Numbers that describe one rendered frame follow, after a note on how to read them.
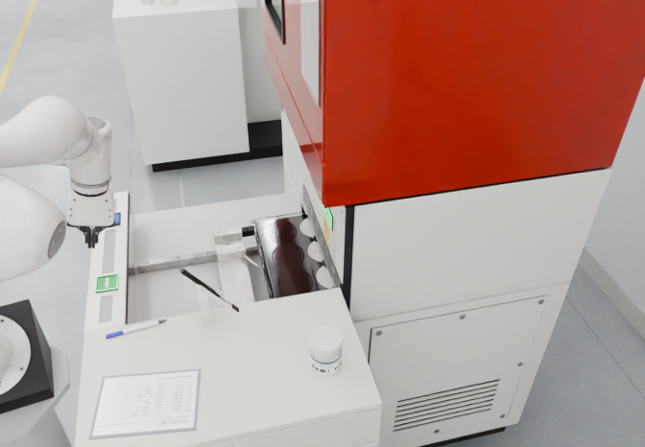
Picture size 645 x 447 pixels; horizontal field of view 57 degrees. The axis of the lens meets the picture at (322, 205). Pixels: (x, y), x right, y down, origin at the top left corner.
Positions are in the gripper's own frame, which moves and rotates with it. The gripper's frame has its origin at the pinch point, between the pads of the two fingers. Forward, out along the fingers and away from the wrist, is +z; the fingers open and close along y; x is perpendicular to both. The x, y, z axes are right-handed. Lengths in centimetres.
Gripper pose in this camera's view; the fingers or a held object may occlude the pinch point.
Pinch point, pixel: (91, 238)
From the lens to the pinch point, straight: 152.6
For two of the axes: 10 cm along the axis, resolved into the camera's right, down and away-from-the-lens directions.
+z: -2.1, 8.0, 5.6
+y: -9.5, -0.2, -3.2
